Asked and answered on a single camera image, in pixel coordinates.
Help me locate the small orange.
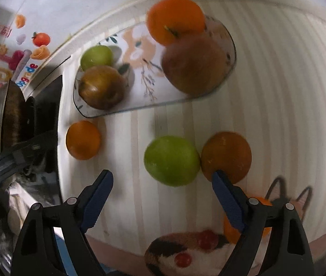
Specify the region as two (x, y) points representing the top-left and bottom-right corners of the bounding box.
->
(223, 196), (272, 244)
(66, 120), (102, 160)

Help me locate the cherry tomato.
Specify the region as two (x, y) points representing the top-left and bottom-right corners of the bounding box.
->
(174, 252), (192, 268)
(197, 230), (219, 250)

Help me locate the dark brownish orange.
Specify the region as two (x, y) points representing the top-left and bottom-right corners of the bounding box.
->
(200, 132), (252, 184)

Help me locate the green apple back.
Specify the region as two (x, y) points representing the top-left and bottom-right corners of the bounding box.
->
(144, 136), (200, 187)

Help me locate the green apple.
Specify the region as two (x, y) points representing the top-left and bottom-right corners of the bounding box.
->
(144, 136), (200, 187)
(80, 45), (113, 71)

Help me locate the dark red apple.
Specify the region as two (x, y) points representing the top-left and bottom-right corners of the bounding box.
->
(78, 66), (125, 110)

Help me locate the green apple front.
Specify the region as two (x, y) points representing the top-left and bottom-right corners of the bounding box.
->
(80, 45), (113, 71)

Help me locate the large orange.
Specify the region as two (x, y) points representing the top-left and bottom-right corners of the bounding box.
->
(146, 0), (205, 46)

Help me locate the black induction cooktop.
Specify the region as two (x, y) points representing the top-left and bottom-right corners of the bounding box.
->
(24, 74), (64, 179)

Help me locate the steel wok with lid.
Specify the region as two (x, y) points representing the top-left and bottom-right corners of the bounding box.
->
(0, 81), (26, 153)

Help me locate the striped cat table mat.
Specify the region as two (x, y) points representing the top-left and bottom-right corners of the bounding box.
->
(58, 0), (326, 275)

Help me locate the floral oval plate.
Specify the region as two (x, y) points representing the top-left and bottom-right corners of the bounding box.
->
(72, 14), (238, 119)

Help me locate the colourful wall sticker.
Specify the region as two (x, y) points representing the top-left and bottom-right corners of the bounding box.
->
(0, 13), (51, 89)

